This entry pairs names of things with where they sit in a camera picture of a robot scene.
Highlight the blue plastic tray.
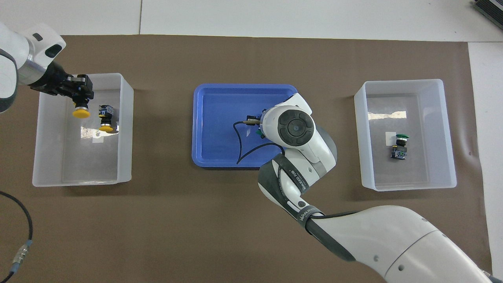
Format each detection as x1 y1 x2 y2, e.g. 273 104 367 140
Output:
191 83 299 170

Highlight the black finned device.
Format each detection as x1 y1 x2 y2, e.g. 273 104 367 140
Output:
473 0 503 18

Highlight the clear plastic box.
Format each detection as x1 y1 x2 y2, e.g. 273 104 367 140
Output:
354 79 458 192
32 73 134 187

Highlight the yellow push button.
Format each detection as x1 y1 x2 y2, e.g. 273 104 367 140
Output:
72 98 91 119
98 104 116 133

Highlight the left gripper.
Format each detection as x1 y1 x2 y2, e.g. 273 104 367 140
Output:
29 63 76 98

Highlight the black cable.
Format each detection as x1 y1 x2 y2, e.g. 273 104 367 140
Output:
233 120 285 165
0 191 34 283

